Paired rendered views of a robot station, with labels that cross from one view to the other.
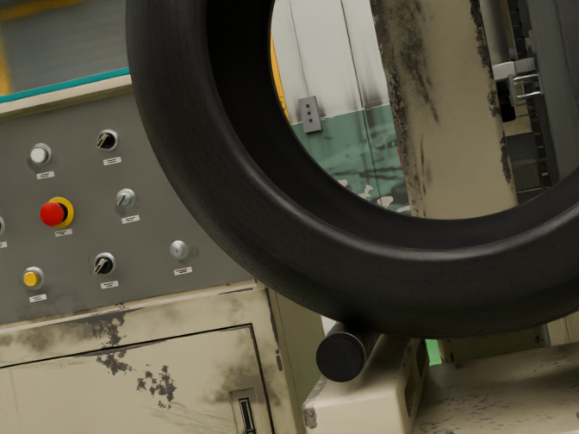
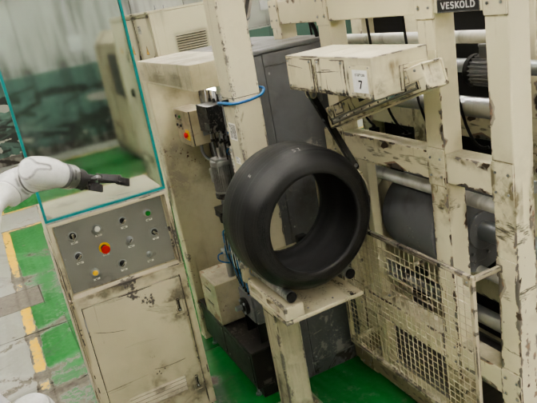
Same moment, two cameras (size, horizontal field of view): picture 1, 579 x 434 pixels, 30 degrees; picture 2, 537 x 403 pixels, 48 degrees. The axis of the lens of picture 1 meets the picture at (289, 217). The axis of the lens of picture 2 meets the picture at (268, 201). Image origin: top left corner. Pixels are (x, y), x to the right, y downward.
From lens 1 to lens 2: 174 cm
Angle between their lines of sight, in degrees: 38
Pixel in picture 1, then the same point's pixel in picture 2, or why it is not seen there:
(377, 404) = (300, 305)
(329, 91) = not seen: outside the picture
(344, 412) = (292, 309)
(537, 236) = (334, 265)
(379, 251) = (305, 274)
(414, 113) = not seen: hidden behind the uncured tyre
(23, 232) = (90, 257)
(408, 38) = not seen: hidden behind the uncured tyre
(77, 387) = (120, 307)
